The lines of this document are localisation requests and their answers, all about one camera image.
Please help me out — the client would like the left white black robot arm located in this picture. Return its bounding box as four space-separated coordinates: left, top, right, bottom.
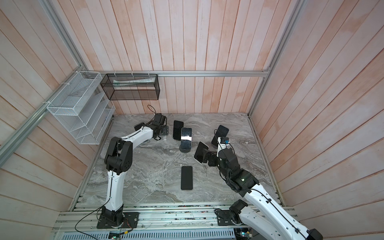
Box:
101 113 168 226

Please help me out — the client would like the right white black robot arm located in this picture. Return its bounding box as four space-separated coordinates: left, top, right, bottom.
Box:
201 149 323 240

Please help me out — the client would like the centre reflective black phone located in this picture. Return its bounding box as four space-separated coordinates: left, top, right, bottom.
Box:
181 128 192 145

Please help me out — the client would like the dark round centre stand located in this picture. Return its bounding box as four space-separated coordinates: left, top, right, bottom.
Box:
179 144 192 153

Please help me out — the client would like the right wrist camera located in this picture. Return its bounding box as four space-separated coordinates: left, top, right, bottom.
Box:
218 137 230 150

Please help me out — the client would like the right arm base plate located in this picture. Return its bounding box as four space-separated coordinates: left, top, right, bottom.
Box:
214 209 246 226

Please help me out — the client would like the black wire mesh basket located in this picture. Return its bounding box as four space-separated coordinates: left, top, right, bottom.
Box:
101 73 161 101

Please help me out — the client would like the aluminium front rail frame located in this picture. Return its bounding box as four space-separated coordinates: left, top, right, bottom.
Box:
50 202 302 240

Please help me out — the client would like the white wire mesh shelf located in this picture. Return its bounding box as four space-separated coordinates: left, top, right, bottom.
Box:
47 72 116 145

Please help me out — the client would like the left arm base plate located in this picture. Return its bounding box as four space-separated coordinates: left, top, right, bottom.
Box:
97 212 140 229

